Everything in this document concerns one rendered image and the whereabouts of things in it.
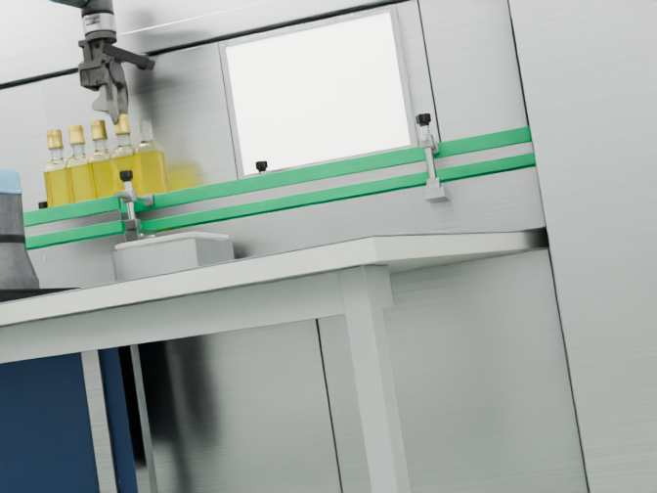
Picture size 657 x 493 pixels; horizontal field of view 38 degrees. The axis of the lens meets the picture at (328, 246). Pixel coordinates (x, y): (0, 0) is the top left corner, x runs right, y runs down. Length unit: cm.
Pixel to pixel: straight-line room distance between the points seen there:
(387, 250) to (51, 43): 148
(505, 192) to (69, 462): 109
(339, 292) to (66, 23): 143
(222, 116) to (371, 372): 114
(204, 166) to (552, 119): 88
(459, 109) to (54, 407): 111
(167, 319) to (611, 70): 92
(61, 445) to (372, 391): 104
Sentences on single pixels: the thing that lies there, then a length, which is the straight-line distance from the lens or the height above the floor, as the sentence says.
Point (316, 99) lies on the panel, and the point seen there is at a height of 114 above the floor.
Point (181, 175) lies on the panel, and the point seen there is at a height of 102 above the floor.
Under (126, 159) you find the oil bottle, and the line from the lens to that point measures 221.
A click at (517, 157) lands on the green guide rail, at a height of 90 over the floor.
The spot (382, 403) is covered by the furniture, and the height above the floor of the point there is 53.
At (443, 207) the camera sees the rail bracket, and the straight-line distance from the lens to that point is 198.
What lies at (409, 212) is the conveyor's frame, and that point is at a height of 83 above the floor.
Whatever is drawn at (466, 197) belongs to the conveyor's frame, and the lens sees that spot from 198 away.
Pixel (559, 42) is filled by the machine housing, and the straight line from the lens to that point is 185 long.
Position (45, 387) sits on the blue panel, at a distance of 218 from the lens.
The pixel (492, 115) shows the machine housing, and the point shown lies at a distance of 221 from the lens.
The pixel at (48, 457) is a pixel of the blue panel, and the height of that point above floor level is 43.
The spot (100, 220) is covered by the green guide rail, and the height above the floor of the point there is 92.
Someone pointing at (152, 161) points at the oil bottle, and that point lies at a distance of 219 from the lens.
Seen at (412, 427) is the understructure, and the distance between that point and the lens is 223.
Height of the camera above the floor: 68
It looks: 3 degrees up
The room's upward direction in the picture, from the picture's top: 9 degrees counter-clockwise
